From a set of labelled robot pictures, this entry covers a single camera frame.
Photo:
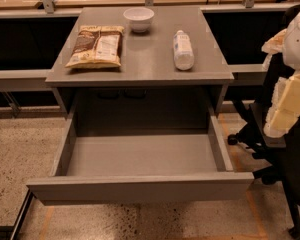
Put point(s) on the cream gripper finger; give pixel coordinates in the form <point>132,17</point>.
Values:
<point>275,44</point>
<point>285,109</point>

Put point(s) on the blue plastic bottle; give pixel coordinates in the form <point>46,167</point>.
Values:
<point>183,52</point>

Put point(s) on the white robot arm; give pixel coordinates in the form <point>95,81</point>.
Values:
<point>291,45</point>

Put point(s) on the grey open top drawer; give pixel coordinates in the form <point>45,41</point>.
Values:
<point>166,147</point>

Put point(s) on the black office chair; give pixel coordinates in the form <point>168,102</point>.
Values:
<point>282,153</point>

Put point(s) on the white bowl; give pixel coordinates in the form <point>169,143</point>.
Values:
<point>139,19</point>

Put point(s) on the grey cabinet desk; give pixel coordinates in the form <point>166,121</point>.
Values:
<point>147,59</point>

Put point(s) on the brown yellow snack bag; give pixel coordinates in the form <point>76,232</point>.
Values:
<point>97,47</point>

